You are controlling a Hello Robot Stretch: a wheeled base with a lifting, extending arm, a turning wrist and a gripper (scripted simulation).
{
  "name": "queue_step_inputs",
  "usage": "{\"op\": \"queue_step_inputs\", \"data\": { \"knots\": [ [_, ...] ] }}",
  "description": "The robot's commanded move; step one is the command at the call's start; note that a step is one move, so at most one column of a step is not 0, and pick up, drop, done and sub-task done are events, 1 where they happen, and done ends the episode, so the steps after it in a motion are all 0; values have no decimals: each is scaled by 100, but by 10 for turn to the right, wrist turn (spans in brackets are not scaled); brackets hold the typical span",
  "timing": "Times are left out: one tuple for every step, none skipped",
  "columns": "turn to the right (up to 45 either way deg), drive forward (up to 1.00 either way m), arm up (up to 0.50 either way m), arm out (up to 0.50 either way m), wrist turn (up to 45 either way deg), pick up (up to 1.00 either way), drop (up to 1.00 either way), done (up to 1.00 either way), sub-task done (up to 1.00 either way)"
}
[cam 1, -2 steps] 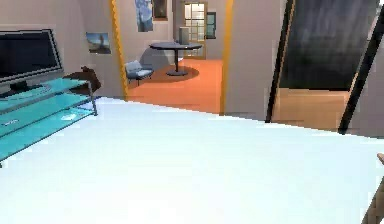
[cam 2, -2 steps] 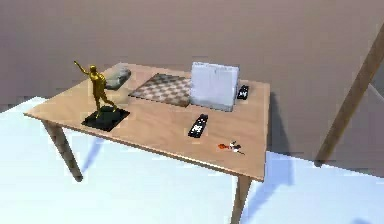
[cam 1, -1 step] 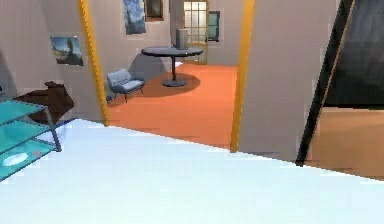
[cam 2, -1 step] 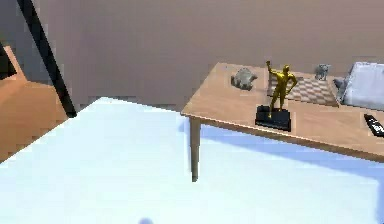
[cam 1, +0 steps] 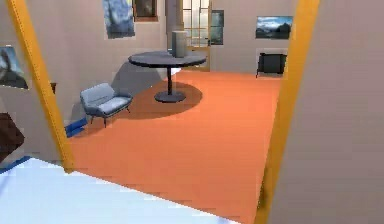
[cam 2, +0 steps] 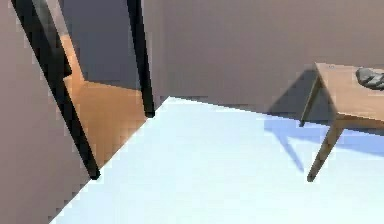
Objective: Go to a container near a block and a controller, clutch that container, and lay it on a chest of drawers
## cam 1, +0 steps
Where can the grey box-shaped container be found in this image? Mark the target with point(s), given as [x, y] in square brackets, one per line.
[179, 43]

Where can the round dark grey table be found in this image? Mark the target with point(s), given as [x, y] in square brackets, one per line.
[166, 60]

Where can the yellow framed glass door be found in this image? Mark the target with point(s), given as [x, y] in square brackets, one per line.
[197, 30]

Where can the grey two-seat sofa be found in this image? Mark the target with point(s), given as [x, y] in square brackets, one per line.
[105, 101]

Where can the black low cabinet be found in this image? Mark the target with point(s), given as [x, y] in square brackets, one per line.
[271, 63]

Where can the brown framed window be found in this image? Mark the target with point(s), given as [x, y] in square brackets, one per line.
[145, 9]

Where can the dark brown furniture piece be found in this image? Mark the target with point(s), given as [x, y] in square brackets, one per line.
[9, 136]

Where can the dark teal wall picture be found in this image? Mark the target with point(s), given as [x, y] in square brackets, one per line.
[217, 26]

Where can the mountain landscape wall picture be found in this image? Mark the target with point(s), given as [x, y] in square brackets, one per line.
[274, 27]

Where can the yellow door frame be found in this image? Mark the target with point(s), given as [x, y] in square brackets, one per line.
[40, 83]

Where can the dark grey wall picture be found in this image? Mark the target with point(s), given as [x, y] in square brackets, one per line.
[10, 68]

